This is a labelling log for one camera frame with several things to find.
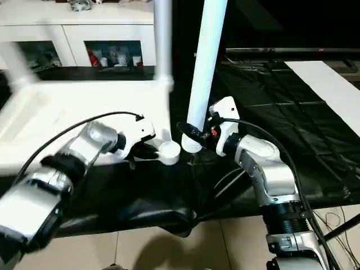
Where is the white plastic table leg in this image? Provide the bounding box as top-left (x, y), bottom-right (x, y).
top-left (0, 42), bottom-right (35, 88)
top-left (181, 0), bottom-right (228, 154)
top-left (153, 0), bottom-right (174, 83)

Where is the white plastic table top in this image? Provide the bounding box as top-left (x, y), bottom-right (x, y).
top-left (0, 78), bottom-right (182, 176)

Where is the black work mat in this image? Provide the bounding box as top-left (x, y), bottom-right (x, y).
top-left (0, 61), bottom-right (360, 237)

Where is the black case with yellow label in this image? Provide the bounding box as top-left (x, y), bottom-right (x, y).
top-left (171, 0), bottom-right (228, 65)

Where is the black metal rod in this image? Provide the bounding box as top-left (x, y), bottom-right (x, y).
top-left (224, 47), bottom-right (360, 55)

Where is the white flat board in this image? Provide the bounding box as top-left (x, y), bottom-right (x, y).
top-left (285, 60), bottom-right (360, 138)

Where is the white cabinet with glass doors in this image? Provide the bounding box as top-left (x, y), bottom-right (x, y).
top-left (0, 0), bottom-right (157, 68)

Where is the black metal table strut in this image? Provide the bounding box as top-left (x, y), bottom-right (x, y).
top-left (323, 218), bottom-right (360, 240)

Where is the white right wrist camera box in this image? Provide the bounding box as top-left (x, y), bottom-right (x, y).
top-left (208, 96), bottom-right (240, 157)

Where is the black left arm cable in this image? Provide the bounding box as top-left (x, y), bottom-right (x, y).
top-left (16, 111), bottom-right (145, 183)

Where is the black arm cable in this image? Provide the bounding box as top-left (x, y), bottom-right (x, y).
top-left (16, 111), bottom-right (145, 183)
top-left (222, 119), bottom-right (338, 270)

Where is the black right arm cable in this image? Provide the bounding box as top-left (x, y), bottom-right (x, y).
top-left (222, 119), bottom-right (338, 270)

